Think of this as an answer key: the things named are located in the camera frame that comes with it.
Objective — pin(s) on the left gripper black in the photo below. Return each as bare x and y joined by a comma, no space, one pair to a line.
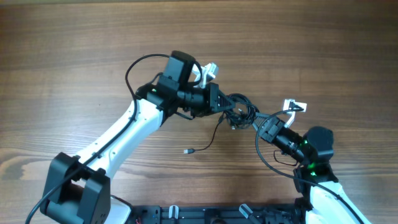
210,105

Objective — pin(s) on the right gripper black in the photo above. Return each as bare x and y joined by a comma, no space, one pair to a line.
270,131

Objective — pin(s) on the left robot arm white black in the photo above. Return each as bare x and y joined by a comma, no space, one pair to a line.
77,188

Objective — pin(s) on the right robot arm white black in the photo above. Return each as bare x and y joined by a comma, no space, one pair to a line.
323,198

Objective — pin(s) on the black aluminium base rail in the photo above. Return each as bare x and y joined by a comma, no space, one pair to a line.
269,214

